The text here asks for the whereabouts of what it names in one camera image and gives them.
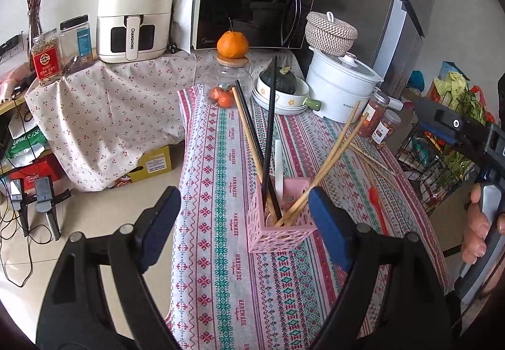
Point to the patterned striped tablecloth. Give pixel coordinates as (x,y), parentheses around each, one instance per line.
(236,255)

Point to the red box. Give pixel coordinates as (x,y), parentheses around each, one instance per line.
(39,170)

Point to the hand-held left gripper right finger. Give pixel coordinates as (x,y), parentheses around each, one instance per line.
(327,227)

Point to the dark leafy greens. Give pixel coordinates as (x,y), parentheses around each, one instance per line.
(473,105)

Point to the dark green squash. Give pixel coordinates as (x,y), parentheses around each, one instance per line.
(284,81)

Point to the blue carton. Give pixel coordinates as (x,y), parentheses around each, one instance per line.
(453,71)

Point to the small orange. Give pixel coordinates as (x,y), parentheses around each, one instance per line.
(215,93)
(227,100)

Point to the large orange with stem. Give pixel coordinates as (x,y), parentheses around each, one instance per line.
(232,45)

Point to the red label jar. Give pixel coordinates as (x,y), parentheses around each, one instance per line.
(46,61)

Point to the person's right hand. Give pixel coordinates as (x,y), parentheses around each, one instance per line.
(475,231)

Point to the glass vase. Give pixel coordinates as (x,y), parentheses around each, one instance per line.
(34,26)

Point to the white electric cooking pot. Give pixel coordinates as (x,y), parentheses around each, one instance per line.
(335,93)

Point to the glass jar with wooden lid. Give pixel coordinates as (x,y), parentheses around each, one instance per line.
(227,75)

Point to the black and white microwave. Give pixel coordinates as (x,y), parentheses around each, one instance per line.
(252,6)

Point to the grey device on stand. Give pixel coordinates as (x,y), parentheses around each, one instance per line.
(45,196)
(17,192)

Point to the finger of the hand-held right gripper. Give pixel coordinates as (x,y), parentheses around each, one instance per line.
(469,152)
(446,119)

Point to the orange plastic spoon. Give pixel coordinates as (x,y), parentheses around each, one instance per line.
(376,208)

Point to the floral cabinet cloth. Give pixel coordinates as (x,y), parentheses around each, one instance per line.
(118,117)

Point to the wooden shelf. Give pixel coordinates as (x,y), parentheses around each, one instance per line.
(8,105)

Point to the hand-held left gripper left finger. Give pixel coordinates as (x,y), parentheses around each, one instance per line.
(158,227)

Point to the woven lidded basket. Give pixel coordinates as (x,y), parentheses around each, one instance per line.
(331,34)

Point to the short jar of red snacks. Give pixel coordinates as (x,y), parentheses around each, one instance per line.
(384,129)

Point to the red plastic bag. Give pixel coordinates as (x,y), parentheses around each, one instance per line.
(479,95)

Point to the black power plug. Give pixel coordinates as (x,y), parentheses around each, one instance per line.
(172,48)

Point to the black power strip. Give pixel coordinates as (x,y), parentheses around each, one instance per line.
(10,44)

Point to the pink cloth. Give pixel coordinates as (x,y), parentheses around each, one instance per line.
(14,79)

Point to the wooden chopstick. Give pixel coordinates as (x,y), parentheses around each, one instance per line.
(245,129)
(339,152)
(330,145)

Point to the green and white bag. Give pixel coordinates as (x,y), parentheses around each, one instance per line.
(25,140)

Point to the white plastic spoon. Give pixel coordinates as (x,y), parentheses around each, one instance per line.
(279,168)

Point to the black lid clear jar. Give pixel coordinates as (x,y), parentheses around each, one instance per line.
(81,42)

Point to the white floral bowl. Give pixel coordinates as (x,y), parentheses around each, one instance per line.
(300,93)

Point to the pink plastic utensil basket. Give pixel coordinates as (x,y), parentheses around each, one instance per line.
(276,239)

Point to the tall jar of red snacks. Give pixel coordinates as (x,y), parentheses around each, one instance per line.
(373,119)

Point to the pale green lettuce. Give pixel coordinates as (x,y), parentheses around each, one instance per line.
(453,87)

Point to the yellow cardboard box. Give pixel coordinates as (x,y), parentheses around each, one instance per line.
(154,166)

